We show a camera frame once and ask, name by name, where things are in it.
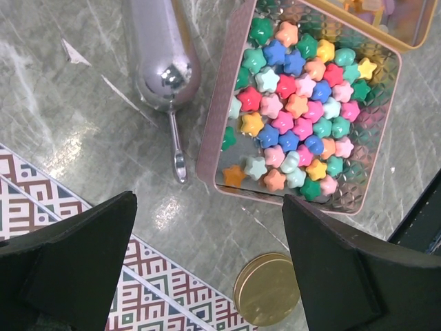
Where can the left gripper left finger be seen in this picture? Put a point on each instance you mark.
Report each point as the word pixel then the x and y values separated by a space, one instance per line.
pixel 68 270

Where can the black base bar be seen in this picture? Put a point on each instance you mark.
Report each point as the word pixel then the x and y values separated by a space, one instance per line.
pixel 420 229

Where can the round gold tin lid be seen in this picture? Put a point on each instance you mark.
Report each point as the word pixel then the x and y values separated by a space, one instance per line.
pixel 266 289

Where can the gold tin of pastel candies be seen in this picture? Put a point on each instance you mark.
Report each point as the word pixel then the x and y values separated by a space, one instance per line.
pixel 403 25

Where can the patterned placemat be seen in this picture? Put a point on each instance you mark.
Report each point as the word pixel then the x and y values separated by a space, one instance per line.
pixel 151 294

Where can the pink tin of star candies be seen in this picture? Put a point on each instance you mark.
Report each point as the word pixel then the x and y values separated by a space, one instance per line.
pixel 300 105

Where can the silver metal scoop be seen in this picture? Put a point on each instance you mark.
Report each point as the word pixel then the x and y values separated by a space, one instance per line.
pixel 163 63

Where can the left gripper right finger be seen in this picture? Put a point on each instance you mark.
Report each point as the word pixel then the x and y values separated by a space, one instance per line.
pixel 350 280

